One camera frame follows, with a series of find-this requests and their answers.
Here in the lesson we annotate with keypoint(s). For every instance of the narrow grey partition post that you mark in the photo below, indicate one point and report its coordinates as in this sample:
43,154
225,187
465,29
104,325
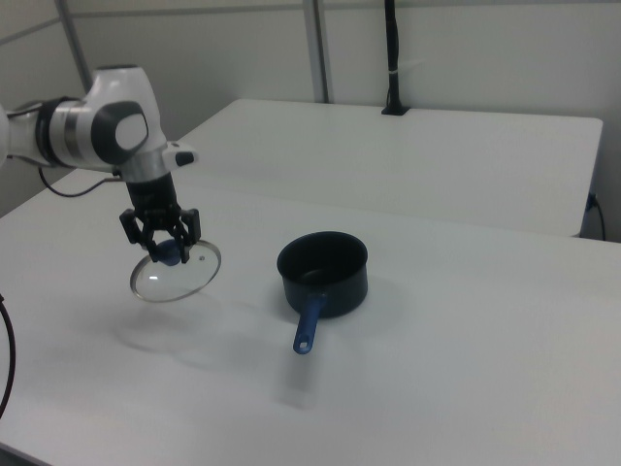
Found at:
73,43

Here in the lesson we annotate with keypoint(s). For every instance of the wide grey partition post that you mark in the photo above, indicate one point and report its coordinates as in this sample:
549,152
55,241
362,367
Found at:
320,48

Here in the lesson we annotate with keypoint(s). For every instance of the glass lid with blue knob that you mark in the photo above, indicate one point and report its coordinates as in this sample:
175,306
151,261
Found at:
162,286

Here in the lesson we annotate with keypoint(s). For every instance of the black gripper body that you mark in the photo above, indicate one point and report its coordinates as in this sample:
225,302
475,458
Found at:
153,196

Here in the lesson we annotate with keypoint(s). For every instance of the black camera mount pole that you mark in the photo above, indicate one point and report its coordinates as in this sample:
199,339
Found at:
392,48

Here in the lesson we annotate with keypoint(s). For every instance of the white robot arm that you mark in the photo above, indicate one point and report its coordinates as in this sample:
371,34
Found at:
121,97

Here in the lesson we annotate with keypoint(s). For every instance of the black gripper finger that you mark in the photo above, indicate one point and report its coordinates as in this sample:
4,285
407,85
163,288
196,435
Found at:
136,228
191,225

